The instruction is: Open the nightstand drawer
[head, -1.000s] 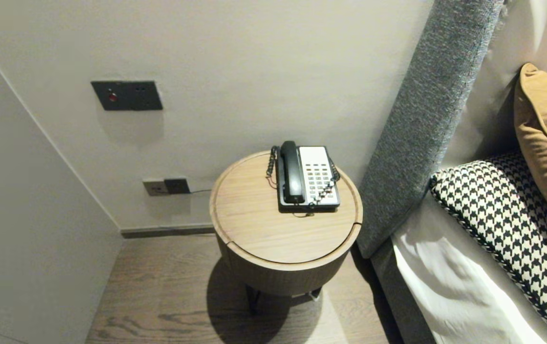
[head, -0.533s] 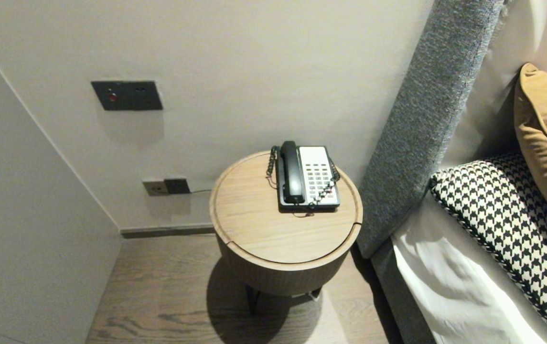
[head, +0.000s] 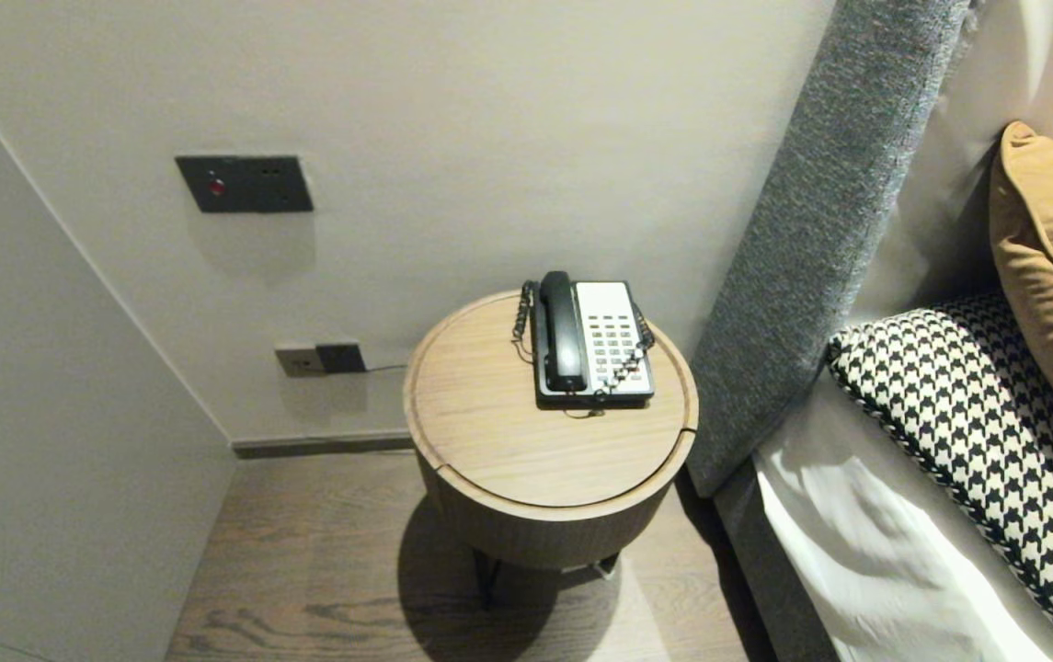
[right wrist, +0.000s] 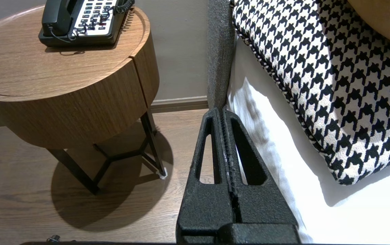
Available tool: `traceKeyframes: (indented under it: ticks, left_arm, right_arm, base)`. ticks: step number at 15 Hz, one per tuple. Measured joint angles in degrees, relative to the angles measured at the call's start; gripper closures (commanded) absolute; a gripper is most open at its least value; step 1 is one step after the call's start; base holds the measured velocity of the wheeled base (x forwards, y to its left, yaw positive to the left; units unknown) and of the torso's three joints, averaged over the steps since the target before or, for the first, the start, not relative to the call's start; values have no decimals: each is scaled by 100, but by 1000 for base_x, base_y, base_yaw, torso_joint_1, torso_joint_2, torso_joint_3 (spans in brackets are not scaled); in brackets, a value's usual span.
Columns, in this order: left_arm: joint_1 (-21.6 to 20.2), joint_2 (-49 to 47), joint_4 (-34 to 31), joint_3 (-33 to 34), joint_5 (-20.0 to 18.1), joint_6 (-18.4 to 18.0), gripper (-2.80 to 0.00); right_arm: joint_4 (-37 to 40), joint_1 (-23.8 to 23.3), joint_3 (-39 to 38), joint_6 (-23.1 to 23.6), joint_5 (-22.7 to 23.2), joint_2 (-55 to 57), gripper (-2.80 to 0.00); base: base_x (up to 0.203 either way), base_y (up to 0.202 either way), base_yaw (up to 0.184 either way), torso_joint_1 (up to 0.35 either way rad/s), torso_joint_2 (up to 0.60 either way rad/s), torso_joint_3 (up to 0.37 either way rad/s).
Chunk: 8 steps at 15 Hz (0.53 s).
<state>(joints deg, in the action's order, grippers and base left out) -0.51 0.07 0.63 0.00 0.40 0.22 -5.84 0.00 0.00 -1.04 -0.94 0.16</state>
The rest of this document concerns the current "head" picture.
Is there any curved wooden table drawer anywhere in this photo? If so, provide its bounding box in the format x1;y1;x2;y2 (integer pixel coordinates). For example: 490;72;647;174
429;430;697;572

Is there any black white houndstooth pillow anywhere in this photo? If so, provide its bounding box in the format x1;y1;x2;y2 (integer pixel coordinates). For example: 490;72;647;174
828;294;1053;661

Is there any grey upholstered bed headboard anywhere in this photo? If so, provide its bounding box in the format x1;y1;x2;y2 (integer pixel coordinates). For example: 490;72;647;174
687;0;982;662

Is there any white bed pillow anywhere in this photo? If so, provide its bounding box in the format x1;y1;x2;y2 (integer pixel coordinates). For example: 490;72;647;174
853;0;1053;323

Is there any wall skirting board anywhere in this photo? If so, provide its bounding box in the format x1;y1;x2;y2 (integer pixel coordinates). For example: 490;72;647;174
230;430;417;459

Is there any dark grey wall socket plate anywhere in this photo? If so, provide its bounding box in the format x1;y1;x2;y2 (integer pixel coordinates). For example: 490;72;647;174
315;342;368;374

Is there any black coiled telephone cord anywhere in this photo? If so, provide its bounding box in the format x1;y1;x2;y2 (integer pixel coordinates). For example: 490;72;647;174
512;281;658;419

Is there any black and white desk telephone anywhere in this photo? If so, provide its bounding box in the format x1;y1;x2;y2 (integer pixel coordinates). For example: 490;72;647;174
531;280;657;410

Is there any black telephone handset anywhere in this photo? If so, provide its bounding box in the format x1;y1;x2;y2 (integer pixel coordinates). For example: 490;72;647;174
539;270;588;394

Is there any dark wall switch panel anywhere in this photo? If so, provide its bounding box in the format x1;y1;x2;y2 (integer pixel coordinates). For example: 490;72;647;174
175;154;315;214

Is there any round wooden side table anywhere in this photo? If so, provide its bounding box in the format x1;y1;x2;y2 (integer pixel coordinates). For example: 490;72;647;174
404;290;700;608

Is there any white bed sheet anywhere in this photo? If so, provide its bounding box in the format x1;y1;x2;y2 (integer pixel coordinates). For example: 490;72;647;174
754;372;1053;662

